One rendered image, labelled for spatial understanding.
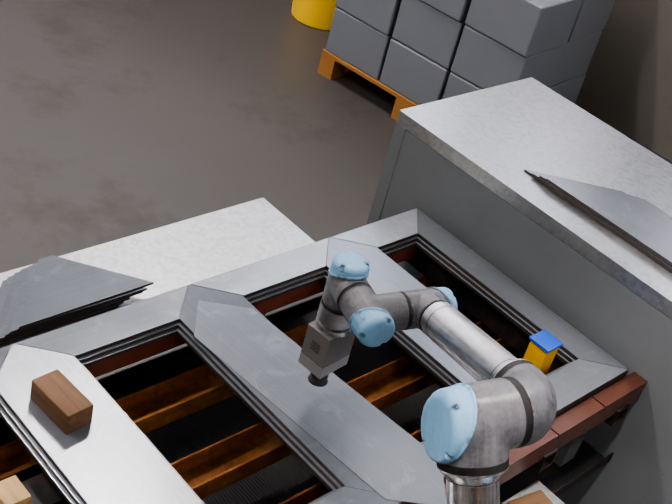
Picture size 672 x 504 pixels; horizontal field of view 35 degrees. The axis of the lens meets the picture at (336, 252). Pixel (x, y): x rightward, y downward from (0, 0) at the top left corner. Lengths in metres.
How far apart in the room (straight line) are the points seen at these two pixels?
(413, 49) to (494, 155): 2.26
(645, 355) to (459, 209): 0.64
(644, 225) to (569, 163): 0.33
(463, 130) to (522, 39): 1.81
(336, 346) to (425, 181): 0.94
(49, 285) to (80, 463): 0.59
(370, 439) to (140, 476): 0.49
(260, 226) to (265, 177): 1.66
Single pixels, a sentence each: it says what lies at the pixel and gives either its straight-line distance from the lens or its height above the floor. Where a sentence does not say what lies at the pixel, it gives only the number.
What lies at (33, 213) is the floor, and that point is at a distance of 4.16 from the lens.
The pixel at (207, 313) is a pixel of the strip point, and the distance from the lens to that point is 2.46.
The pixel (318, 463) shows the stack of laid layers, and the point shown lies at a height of 0.83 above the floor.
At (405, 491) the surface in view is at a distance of 2.19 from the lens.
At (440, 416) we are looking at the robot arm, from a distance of 1.72.
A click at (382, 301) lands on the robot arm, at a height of 1.19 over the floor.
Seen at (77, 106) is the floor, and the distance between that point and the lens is 4.87.
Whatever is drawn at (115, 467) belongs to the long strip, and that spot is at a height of 0.84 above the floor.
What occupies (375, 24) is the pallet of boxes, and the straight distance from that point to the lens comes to 5.26.
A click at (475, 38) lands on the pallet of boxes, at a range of 4.94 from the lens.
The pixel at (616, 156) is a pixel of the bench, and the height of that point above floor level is 1.05.
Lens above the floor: 2.39
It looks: 34 degrees down
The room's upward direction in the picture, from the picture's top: 15 degrees clockwise
